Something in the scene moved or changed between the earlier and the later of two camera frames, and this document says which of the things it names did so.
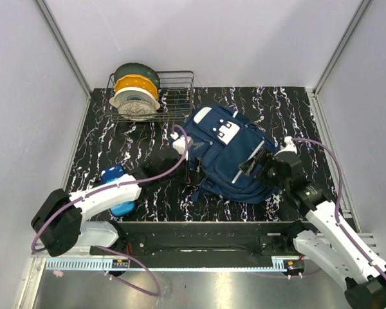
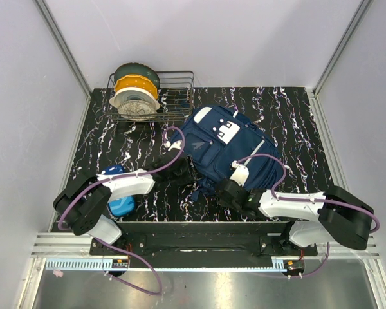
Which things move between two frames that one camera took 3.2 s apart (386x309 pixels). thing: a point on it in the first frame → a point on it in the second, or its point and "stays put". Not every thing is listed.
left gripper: [197, 163] → [191, 175]
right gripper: [246, 166] → [221, 200]
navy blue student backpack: [219, 139] stays put
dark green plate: [137, 69] stays put
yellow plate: [136, 80] stays put
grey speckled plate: [136, 110] stays put
